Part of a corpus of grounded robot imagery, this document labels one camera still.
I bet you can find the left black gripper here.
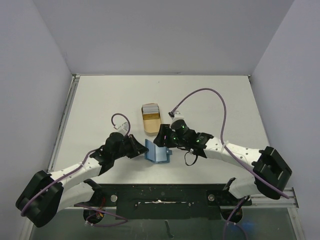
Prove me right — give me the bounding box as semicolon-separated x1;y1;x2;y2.
113;133;148;160

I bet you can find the blue leather card holder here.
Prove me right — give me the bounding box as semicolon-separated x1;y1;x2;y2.
144;139;172;164

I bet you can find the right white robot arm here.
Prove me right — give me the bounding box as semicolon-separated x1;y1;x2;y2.
153;119;292;205

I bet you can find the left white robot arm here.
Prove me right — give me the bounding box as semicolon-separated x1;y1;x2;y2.
15;132;149;228

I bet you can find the stack of credit cards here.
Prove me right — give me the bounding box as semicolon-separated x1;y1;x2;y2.
141;103;160;115

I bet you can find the beige oval tray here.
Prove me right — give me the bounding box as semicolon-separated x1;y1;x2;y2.
141;109;162;136

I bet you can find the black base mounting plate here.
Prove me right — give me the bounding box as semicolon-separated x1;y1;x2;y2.
82;179;239;220

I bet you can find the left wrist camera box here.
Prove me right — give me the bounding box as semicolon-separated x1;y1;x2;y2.
114;122;130;136

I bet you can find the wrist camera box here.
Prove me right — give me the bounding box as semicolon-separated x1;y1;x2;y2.
114;122;130;136
168;110;185;124

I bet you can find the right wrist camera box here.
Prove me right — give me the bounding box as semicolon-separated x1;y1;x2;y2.
168;110;185;124

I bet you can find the aluminium left side rail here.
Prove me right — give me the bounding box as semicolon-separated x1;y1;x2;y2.
46;74;81;173

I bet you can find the aluminium rail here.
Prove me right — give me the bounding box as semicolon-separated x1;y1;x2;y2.
28;188;300;213
46;74;81;173

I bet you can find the aluminium front rail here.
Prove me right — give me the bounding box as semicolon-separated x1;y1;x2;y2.
28;188;300;213

